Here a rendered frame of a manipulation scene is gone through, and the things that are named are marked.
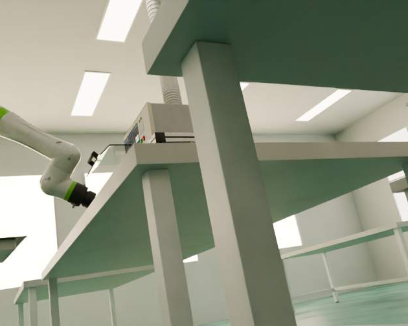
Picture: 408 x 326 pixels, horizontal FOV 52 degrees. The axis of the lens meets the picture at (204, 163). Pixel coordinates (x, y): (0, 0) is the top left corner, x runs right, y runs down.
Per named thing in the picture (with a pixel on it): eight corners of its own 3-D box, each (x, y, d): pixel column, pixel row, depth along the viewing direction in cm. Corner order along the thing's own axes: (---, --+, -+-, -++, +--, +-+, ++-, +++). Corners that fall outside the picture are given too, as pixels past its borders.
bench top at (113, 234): (136, 164, 89) (133, 142, 91) (41, 281, 274) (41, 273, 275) (440, 155, 135) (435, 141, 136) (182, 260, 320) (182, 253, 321)
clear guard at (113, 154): (96, 158, 168) (95, 144, 170) (86, 177, 188) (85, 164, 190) (172, 156, 183) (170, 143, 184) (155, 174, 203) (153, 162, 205)
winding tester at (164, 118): (152, 141, 192) (146, 101, 198) (127, 173, 229) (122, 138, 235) (226, 141, 210) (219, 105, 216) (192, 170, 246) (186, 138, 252)
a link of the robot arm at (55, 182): (36, 187, 182) (32, 191, 171) (50, 161, 182) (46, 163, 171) (67, 200, 185) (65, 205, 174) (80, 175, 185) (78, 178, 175)
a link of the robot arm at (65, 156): (6, 138, 187) (-8, 134, 176) (19, 114, 187) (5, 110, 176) (77, 174, 183) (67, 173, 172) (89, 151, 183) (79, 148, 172)
